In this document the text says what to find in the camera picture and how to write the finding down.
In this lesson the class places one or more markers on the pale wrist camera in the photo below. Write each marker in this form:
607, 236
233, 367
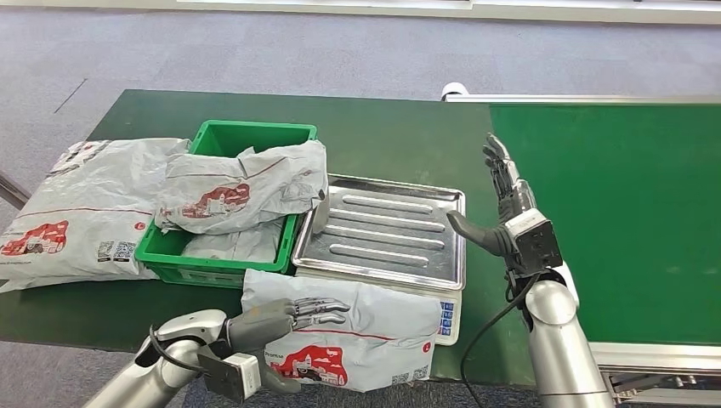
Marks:
535, 242
231, 377

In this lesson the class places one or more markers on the large flat grey mailer bag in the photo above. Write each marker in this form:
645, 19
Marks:
90, 214

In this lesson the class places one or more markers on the aluminium conveyor frame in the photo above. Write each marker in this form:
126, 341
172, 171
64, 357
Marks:
591, 99

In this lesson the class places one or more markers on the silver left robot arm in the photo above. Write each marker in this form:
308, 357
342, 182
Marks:
186, 332

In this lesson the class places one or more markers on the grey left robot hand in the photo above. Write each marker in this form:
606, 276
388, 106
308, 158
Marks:
259, 326

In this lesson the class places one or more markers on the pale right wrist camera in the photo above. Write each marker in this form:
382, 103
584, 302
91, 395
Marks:
535, 242

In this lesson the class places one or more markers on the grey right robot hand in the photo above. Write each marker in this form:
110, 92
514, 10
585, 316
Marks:
504, 236

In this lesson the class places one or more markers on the dark green table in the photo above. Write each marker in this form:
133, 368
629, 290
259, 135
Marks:
383, 135

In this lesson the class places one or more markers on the white scale with steel tray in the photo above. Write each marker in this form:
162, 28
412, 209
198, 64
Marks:
388, 236

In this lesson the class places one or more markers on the green conveyor belt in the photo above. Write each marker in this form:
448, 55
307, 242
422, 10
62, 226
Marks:
648, 197

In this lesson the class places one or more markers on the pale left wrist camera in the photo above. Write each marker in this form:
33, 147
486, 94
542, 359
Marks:
231, 377

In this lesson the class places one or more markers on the grey metal bar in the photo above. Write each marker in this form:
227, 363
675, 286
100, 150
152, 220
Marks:
12, 194

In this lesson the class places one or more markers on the grey parcel bag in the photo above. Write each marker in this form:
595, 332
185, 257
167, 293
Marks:
225, 186
383, 315
242, 245

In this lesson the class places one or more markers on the white conveyor roller end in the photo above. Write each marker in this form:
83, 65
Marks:
455, 90

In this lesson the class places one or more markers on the green plastic crate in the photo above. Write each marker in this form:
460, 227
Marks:
236, 135

